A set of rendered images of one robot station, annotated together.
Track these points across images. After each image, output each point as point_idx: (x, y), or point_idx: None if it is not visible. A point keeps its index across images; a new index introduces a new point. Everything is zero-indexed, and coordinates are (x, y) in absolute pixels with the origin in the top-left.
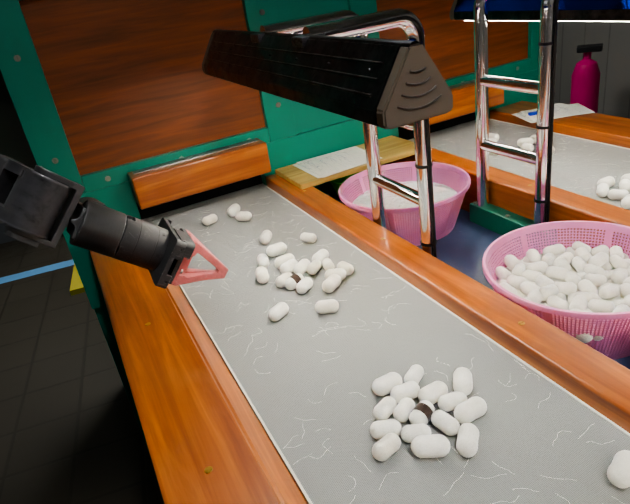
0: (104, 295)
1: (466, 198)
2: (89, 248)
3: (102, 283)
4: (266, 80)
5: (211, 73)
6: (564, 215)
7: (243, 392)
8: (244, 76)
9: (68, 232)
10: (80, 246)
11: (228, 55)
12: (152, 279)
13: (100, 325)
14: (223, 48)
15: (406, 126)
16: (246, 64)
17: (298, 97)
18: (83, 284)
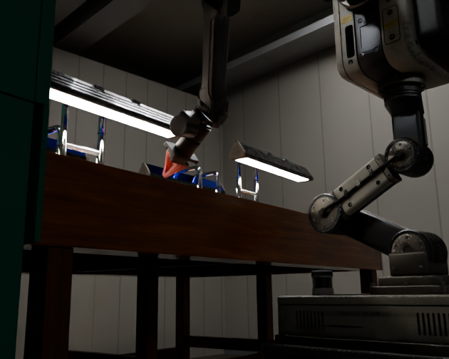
0: (157, 178)
1: None
2: (207, 135)
3: (144, 174)
4: (126, 107)
5: (52, 85)
6: None
7: None
8: (104, 100)
9: (204, 126)
10: (209, 132)
11: (73, 84)
12: (194, 159)
13: (20, 277)
14: (61, 77)
15: (96, 152)
16: (100, 95)
17: (150, 120)
18: (42, 206)
